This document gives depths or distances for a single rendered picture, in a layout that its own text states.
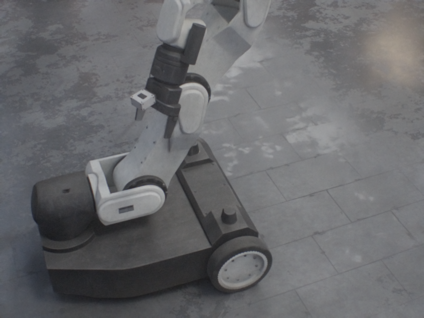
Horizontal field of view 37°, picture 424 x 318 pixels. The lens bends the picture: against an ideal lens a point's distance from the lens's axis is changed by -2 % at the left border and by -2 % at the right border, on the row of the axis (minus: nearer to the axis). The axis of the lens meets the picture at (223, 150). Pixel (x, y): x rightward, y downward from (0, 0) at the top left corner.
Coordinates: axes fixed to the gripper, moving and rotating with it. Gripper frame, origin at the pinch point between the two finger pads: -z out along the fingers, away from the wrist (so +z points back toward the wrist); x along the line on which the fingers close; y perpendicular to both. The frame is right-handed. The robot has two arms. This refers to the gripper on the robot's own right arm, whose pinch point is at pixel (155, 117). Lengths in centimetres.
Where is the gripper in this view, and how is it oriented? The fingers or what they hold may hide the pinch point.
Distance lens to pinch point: 163.5
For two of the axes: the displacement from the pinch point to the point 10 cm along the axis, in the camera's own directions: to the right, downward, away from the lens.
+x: 7.3, 4.3, -5.3
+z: 3.0, -9.0, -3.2
